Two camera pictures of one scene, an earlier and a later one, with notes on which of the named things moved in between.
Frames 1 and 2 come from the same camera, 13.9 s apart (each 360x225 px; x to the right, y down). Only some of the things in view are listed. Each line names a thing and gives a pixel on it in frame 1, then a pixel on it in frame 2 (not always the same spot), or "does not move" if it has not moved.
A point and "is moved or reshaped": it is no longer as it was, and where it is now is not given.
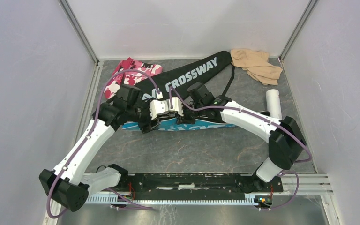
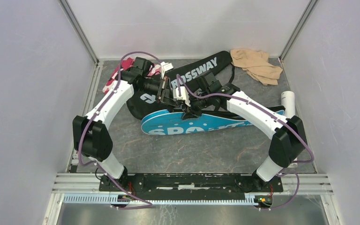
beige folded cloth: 256,64 does not move
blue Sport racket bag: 171,124 is moved or reshaped
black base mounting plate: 198,184 does not move
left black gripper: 146,127 → 166,95
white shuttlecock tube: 273,103 → 288,101
